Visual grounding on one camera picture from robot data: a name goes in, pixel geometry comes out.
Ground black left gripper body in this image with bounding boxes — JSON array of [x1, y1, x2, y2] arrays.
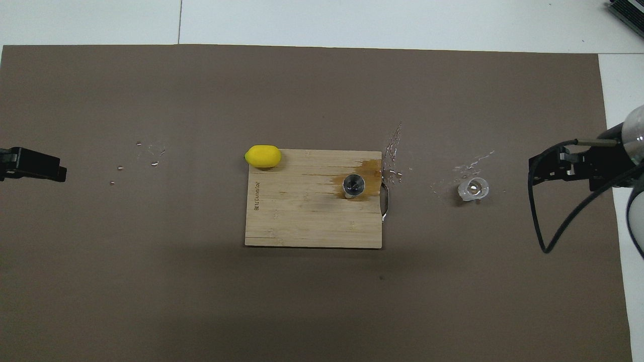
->
[[0, 147, 14, 182]]

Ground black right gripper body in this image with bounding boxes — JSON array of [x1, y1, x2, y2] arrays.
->
[[579, 126, 628, 192]]

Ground clear faceted glass cup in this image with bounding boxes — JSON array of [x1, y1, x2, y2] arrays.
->
[[456, 176, 491, 203]]

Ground steel double jigger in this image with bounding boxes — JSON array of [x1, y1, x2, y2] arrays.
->
[[342, 173, 367, 200]]

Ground grey ribbed device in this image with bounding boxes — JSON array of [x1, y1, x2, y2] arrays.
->
[[605, 0, 644, 32]]

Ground yellow lemon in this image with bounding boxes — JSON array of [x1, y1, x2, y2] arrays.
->
[[245, 145, 282, 169]]

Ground bamboo cutting board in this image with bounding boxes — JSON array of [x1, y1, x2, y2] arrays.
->
[[245, 149, 391, 249]]

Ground brown table mat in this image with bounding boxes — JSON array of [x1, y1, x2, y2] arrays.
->
[[0, 44, 633, 362]]

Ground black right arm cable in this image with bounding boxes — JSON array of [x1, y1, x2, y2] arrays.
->
[[527, 139, 644, 254]]

